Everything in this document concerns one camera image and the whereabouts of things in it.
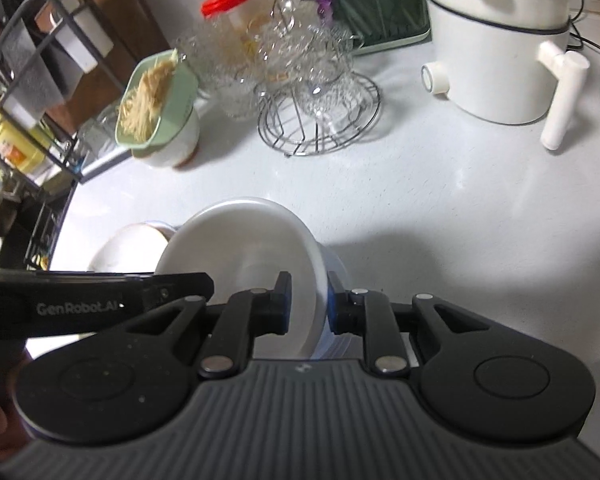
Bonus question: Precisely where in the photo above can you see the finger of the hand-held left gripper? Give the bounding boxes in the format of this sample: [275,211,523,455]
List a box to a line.
[140,272,215,313]

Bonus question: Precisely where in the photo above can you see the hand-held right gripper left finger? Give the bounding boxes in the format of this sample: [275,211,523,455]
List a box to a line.
[124,270,293,380]

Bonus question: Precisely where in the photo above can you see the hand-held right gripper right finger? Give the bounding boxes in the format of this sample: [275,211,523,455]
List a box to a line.
[326,270,492,377]

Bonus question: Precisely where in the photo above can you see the white plate with leaf print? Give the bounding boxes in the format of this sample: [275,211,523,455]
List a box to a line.
[86,220,179,277]

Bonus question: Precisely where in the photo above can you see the plain white bowl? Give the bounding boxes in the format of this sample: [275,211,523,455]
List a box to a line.
[154,197,355,362]

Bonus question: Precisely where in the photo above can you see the metal cutlery basket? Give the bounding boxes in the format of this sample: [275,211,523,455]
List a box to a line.
[24,199,63,272]

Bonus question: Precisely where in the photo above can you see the white bowl under colander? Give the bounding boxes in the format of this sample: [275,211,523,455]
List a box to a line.
[142,109,202,169]

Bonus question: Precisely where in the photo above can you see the yellow bottle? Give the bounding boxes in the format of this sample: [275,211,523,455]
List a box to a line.
[0,104,57,177]

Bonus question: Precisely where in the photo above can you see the pale bean sprouts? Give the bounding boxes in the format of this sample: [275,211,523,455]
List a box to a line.
[118,56,177,140]

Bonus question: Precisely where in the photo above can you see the green plastic colander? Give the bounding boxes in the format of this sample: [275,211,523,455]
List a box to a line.
[114,49,202,159]

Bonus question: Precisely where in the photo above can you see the white holder block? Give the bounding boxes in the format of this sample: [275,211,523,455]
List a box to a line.
[57,0,115,72]

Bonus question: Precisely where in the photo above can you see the black metal rack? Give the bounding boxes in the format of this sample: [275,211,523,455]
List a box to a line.
[0,0,133,187]

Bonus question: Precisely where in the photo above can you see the jar with red lid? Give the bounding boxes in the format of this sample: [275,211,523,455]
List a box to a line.
[201,0,262,63]

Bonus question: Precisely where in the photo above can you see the white electric cooking pot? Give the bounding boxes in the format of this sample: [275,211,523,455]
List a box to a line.
[419,0,592,152]

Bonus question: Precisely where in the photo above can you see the green utensil holder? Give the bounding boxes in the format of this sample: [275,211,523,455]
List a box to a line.
[299,0,432,55]

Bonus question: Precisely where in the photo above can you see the round metal wire trivet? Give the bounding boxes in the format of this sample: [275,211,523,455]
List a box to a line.
[256,71,383,158]

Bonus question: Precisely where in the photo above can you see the wire rack with glass cups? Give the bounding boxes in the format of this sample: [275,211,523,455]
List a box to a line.
[174,0,367,122]

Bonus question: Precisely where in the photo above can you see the black power cable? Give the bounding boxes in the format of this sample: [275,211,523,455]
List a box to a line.
[566,6,600,55]

